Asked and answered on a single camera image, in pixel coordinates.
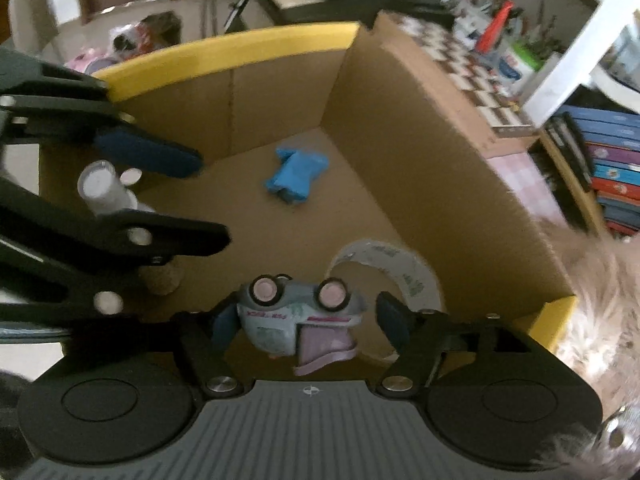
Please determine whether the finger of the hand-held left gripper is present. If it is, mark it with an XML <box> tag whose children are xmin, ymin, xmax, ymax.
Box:
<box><xmin>0</xmin><ymin>177</ymin><xmax>232</xmax><ymax>321</ymax></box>
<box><xmin>0</xmin><ymin>50</ymin><xmax>203</xmax><ymax>179</ymax></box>

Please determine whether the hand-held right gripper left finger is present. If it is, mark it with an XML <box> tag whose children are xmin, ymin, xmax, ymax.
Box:
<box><xmin>75</xmin><ymin>297</ymin><xmax>244</xmax><ymax>397</ymax></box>

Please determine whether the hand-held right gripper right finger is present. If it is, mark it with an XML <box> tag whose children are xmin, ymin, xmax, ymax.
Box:
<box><xmin>375</xmin><ymin>291</ymin><xmax>556</xmax><ymax>397</ymax></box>

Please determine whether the yellow tape roll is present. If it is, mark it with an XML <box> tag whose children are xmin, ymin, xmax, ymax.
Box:
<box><xmin>327</xmin><ymin>240</ymin><xmax>443</xmax><ymax>361</ymax></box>

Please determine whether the grey toy car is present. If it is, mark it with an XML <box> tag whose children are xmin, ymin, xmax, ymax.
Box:
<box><xmin>235</xmin><ymin>275</ymin><xmax>368</xmax><ymax>378</ymax></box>

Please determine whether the small clear spray bottle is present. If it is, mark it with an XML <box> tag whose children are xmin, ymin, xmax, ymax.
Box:
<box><xmin>77</xmin><ymin>160</ymin><xmax>156</xmax><ymax>216</ymax></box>

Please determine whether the blue toy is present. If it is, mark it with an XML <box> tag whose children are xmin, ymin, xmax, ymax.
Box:
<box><xmin>264</xmin><ymin>147</ymin><xmax>329</xmax><ymax>205</ymax></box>

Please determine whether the yellow cardboard box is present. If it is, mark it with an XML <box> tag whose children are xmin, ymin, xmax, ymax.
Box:
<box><xmin>37</xmin><ymin>12</ymin><xmax>578</xmax><ymax>366</ymax></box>

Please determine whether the fluffy cream ginger cat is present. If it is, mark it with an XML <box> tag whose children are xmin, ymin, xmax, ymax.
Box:
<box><xmin>540</xmin><ymin>220</ymin><xmax>640</xmax><ymax>411</ymax></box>

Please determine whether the grey fluffy charm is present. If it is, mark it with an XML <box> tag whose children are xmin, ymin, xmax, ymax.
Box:
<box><xmin>532</xmin><ymin>405</ymin><xmax>640</xmax><ymax>480</ymax></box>

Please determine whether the wooden chessboard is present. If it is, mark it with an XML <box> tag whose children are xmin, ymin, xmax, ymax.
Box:
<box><xmin>400</xmin><ymin>12</ymin><xmax>541</xmax><ymax>138</ymax></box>

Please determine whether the row of colourful books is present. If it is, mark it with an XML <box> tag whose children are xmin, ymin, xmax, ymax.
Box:
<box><xmin>542</xmin><ymin>105</ymin><xmax>640</xmax><ymax>238</ymax></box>

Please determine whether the white metal bookshelf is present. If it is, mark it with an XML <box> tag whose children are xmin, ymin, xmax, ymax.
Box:
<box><xmin>520</xmin><ymin>0</ymin><xmax>640</xmax><ymax>128</ymax></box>

